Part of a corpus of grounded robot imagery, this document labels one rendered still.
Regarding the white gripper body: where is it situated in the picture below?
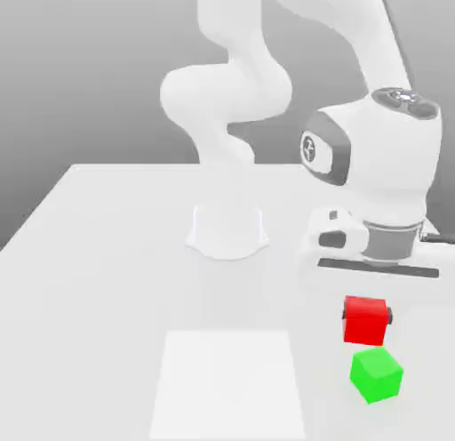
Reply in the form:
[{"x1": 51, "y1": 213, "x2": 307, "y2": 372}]
[{"x1": 300, "y1": 249, "x2": 448, "y2": 297}]

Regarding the small red cube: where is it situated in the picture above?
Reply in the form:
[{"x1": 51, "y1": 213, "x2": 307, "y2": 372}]
[{"x1": 342, "y1": 294, "x2": 389, "y2": 347}]

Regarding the small green cube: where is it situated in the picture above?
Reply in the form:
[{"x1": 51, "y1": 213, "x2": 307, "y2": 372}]
[{"x1": 348, "y1": 347, "x2": 405, "y2": 405}]

